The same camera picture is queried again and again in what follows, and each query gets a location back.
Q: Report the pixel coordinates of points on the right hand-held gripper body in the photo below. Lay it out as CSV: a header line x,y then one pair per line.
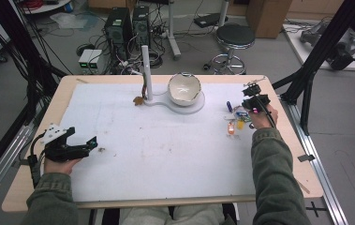
x,y
256,100

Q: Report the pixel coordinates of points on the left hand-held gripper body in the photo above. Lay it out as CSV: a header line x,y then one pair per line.
x,y
59,150

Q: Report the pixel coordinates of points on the person's right hand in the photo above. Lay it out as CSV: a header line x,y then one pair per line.
x,y
264,120

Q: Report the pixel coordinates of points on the person's left hand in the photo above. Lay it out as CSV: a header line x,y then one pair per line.
x,y
61,166

